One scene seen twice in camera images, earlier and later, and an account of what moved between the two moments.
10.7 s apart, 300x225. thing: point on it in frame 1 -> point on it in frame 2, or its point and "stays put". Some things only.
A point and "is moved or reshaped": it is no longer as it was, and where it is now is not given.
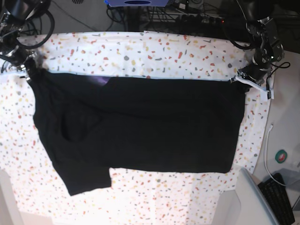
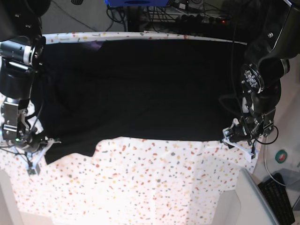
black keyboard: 275,195 stays put
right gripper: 258,83 -> 243,136
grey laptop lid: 255,207 stays put
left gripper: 20,59 -> 34,147
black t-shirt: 94,123 is moved or reshaped
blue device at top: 111,3 stays put
